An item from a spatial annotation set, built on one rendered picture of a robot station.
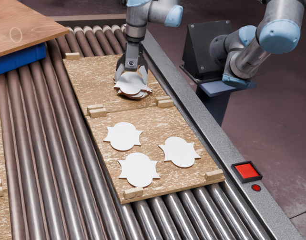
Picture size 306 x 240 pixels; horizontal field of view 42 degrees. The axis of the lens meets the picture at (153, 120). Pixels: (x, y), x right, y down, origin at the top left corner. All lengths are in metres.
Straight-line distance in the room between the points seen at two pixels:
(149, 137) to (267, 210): 0.45
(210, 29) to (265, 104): 1.70
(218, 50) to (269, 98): 1.82
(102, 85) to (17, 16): 0.54
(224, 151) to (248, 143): 1.58
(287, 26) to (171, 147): 0.52
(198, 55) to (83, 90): 0.56
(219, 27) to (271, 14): 0.64
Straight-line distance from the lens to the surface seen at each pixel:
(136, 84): 1.55
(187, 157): 1.31
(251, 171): 1.35
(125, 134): 1.36
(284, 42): 1.29
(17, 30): 1.78
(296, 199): 2.72
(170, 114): 1.49
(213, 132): 1.48
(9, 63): 1.71
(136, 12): 1.40
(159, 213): 1.17
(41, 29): 1.79
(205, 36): 1.86
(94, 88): 1.59
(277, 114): 3.41
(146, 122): 1.43
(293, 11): 1.31
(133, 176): 1.21
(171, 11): 1.38
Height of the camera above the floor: 1.82
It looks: 37 degrees down
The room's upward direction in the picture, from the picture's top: 8 degrees clockwise
